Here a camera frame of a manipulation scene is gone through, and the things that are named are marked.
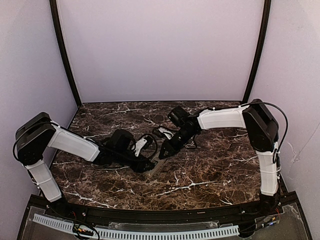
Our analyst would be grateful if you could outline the white universal remote control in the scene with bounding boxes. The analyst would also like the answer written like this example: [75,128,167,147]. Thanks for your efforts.
[143,157,166,178]

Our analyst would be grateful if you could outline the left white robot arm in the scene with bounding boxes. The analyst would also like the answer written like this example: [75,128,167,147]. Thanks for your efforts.
[12,112,156,203]

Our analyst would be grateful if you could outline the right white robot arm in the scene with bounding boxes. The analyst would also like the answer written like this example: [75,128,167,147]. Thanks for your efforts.
[158,98,283,196]

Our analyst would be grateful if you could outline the right black camera cable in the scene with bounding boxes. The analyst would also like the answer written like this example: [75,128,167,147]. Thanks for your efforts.
[184,136,200,150]

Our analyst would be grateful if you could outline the black camera cable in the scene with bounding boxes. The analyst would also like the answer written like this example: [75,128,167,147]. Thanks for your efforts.
[184,136,200,150]
[139,133,159,161]

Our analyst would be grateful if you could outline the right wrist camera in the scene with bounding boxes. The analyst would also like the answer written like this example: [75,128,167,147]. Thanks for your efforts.
[152,126,174,140]

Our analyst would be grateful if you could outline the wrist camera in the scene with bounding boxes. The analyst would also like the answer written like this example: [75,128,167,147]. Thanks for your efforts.
[152,126,174,140]
[131,135,153,157]

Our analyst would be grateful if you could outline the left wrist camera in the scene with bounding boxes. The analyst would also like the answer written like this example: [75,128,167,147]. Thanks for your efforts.
[131,135,153,157]

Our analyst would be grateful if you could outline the left black camera cable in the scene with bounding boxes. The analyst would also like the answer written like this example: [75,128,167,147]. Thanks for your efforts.
[139,133,159,161]

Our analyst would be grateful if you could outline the white slotted cable duct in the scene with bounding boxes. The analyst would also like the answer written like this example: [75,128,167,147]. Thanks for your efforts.
[32,213,240,240]

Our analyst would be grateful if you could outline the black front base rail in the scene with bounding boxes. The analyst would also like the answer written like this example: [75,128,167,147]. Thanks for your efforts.
[44,202,263,226]

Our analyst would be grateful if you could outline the right black frame post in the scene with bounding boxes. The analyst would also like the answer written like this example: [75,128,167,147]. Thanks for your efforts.
[241,0,272,103]

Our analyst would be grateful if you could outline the black frame post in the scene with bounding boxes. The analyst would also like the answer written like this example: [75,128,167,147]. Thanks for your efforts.
[241,0,272,103]
[49,0,82,108]

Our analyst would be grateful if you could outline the left black frame post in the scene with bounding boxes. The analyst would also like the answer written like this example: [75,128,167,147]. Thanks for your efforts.
[49,0,82,108]

